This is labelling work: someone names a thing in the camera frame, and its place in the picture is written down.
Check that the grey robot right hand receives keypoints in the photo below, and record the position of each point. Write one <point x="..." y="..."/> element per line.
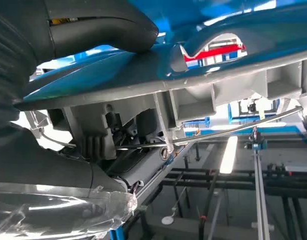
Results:
<point x="98" y="33"/>

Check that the black pipe rack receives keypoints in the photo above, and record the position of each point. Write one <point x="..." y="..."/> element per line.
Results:
<point x="243" y="184"/>

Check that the white round disc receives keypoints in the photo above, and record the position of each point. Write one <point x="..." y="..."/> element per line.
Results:
<point x="167" y="220"/>

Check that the blue metal shelf rack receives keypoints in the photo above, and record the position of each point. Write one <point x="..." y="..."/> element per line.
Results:
<point x="268" y="130"/>

